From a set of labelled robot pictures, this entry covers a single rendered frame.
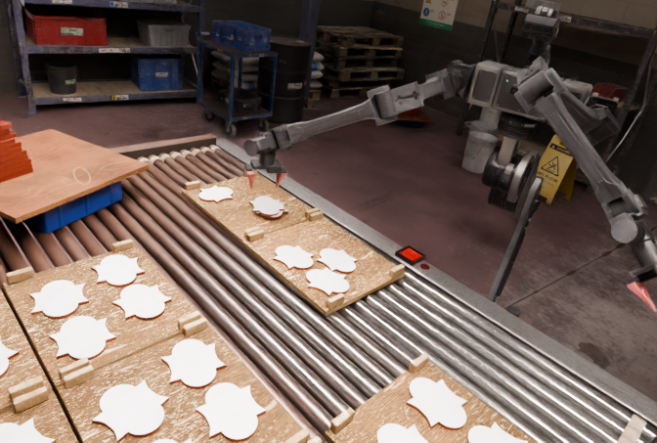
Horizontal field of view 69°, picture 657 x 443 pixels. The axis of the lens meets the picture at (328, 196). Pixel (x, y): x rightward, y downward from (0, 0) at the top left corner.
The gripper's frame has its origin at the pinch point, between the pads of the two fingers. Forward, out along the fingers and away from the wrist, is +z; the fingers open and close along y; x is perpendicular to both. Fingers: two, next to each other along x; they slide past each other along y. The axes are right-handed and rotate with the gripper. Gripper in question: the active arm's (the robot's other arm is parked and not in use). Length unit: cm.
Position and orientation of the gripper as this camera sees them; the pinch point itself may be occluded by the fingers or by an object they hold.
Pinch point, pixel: (263, 185)
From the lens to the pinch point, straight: 177.3
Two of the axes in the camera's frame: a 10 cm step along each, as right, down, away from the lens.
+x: -3.6, -4.7, 8.0
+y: 9.2, -0.4, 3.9
